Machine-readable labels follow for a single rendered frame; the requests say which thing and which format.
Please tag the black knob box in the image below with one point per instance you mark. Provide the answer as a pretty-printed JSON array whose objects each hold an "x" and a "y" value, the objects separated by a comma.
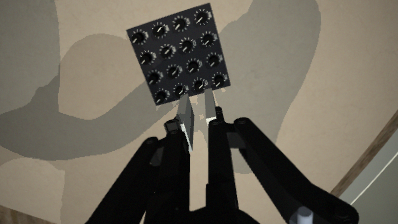
[{"x": 190, "y": 47}]

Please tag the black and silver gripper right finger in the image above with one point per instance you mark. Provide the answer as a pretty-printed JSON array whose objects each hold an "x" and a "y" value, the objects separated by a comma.
[{"x": 295, "y": 197}]

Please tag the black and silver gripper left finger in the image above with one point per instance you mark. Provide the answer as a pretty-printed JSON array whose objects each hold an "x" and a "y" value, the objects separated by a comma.
[{"x": 127, "y": 199}]

